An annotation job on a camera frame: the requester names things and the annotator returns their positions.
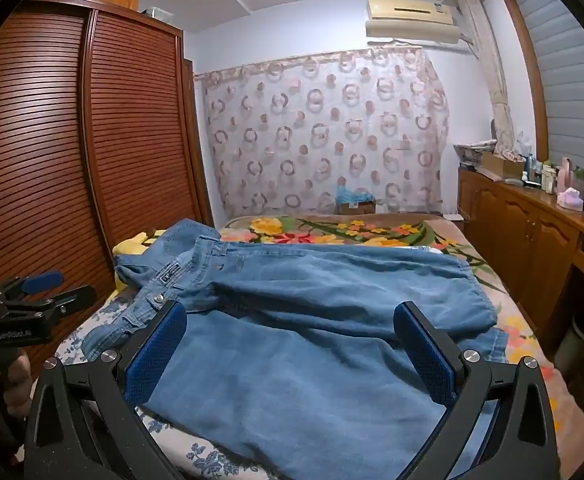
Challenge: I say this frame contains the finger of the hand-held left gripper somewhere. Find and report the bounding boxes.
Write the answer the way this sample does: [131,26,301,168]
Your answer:
[2,285,98,318]
[0,270,64,306]

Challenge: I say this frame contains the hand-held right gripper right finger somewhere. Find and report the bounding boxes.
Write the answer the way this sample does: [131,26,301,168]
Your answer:
[393,301,558,480]

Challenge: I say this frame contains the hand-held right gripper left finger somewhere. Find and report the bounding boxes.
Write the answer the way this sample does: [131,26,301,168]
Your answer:
[24,300,189,480]

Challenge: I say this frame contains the blue denim pants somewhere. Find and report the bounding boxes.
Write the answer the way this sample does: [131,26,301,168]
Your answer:
[81,218,510,480]

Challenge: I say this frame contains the person's left hand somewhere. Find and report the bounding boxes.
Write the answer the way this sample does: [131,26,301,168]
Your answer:
[0,347,34,421]

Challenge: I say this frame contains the yellow plush toy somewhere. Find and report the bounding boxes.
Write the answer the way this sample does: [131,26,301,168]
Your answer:
[112,230,167,293]

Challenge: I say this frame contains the white blue floral sheet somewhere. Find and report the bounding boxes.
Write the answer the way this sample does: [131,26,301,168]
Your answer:
[54,295,293,480]

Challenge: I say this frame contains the colourful flower blanket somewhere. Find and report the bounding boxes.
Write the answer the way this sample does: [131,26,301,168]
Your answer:
[219,212,584,461]

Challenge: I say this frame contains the wooden louvered wardrobe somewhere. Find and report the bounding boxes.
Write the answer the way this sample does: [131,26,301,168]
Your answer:
[0,0,216,376]

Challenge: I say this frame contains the grey trash bin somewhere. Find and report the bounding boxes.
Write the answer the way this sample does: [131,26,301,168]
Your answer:
[554,312,584,373]

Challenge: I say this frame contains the wooden sideboard cabinet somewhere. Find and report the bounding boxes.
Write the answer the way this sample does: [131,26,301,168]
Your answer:
[456,165,584,411]

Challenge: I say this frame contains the open cardboard box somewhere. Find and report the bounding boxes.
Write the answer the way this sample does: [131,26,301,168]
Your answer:
[480,151,525,181]

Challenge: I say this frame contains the pink tissue box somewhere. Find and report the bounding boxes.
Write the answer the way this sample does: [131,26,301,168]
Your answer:
[558,187,583,211]

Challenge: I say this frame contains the circle-patterned sheer curtain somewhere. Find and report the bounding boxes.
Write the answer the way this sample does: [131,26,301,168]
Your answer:
[194,46,450,218]

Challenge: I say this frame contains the beige tied curtain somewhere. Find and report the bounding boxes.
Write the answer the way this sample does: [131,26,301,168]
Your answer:
[456,0,517,153]

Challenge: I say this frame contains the grey window blind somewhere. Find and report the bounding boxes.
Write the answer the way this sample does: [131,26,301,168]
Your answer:
[514,0,584,191]

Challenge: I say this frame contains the beige wall air conditioner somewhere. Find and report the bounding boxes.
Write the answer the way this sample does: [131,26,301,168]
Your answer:
[365,0,472,51]

